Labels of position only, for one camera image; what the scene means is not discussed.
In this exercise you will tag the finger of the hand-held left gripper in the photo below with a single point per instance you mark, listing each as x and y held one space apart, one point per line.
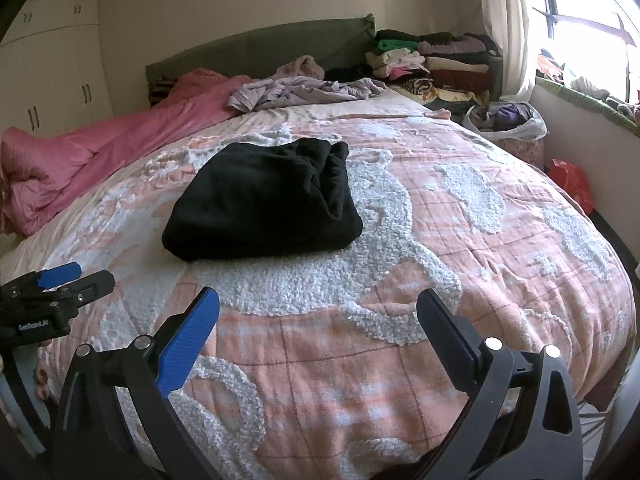
60 274
92 285

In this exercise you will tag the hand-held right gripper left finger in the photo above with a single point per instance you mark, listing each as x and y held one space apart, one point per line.
187 340

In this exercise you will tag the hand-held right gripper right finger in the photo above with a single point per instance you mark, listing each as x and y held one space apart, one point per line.
450 340

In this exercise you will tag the black sweater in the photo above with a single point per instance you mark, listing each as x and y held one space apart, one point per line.
260 200

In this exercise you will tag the stack of folded clothes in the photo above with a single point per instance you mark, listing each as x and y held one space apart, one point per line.
450 70

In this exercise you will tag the person's left hand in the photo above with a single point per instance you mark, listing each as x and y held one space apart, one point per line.
42 377

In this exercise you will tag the bed with cream sheet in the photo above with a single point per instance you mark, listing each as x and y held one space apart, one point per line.
20 255

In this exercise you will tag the pink duvet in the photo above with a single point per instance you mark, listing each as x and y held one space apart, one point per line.
100 160

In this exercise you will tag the pink white tufted blanket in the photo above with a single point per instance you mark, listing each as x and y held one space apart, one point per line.
400 210

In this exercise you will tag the red bag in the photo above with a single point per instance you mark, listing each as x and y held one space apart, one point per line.
570 180

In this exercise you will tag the pink patterned basket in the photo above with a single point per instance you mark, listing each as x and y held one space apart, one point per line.
527 152

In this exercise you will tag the striped pillow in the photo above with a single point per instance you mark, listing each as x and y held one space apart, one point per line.
160 91

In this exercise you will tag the white wardrobe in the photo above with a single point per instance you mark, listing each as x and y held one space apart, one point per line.
50 60

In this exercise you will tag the white plastic bag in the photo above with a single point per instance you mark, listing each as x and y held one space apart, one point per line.
530 130

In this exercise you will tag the lilac crumpled garment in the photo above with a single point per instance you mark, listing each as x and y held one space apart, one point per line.
300 92

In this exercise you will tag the green windowsill cushion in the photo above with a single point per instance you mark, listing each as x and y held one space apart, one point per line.
575 97

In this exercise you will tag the green padded headboard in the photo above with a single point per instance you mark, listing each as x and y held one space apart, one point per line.
250 50

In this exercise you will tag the heap of mixed laundry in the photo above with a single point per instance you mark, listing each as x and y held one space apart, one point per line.
590 85

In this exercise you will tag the cream curtain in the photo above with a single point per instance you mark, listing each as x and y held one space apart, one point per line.
515 35

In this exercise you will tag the window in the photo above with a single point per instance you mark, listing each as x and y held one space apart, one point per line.
590 45

